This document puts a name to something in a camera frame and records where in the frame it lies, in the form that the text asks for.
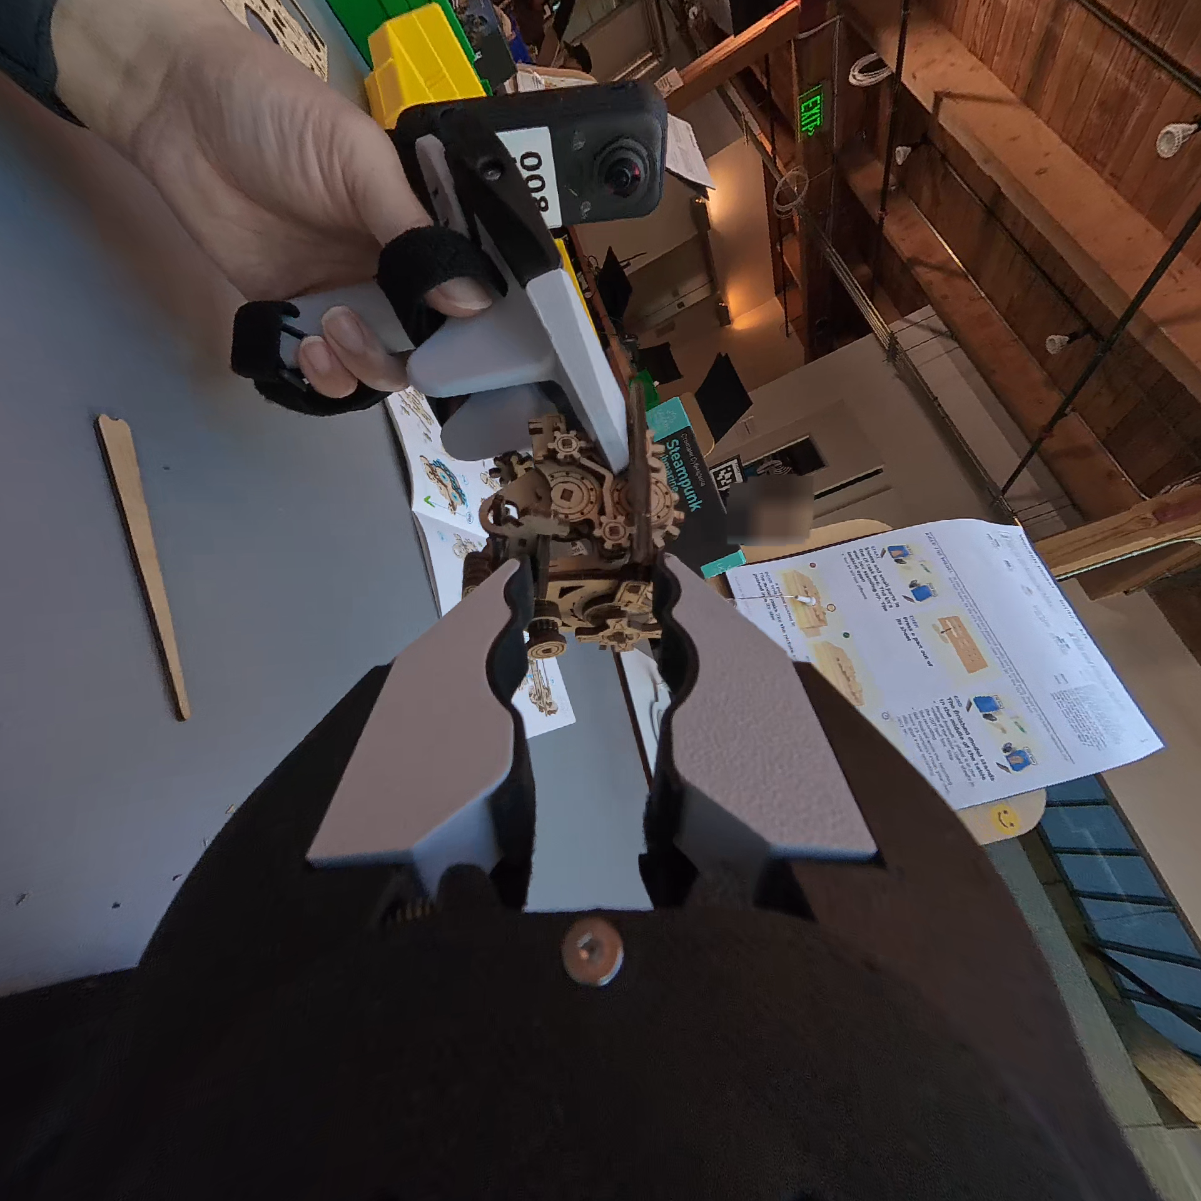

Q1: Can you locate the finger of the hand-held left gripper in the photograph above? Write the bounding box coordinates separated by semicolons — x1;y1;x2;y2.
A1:
523;265;632;472
440;381;570;463

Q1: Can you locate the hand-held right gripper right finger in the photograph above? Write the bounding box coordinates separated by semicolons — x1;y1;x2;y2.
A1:
644;553;883;910

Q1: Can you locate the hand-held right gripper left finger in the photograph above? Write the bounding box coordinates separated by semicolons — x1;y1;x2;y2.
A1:
308;559;535;910

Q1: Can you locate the wooden gear model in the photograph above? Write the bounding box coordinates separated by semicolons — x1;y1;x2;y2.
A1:
463;417;682;654

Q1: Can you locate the thin wooden stick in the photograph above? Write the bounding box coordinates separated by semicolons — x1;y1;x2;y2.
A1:
93;412;191;722

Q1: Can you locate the black model kit box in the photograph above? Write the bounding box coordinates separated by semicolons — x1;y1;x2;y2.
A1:
651;397;749;578

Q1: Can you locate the person's left hand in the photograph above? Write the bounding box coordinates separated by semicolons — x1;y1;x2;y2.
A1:
50;0;496;400

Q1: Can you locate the yellow plastic bin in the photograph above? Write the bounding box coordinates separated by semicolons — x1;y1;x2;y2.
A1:
363;3;491;128

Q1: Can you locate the assembly instruction booklet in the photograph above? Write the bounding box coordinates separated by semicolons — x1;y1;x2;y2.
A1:
387;389;575;743

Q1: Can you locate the white flat base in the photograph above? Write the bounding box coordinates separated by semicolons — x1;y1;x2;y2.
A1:
619;648;671;752

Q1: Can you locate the green plastic bin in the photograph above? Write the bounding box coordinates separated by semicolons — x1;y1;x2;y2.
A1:
324;0;452;47

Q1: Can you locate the printed instruction sheet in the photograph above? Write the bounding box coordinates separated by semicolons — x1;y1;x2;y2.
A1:
727;518;1164;812

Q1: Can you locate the laser-cut plywood sheet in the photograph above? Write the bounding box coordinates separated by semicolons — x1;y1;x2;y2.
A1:
224;0;330;81

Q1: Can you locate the black wristband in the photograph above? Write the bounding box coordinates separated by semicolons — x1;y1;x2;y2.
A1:
0;0;87;128

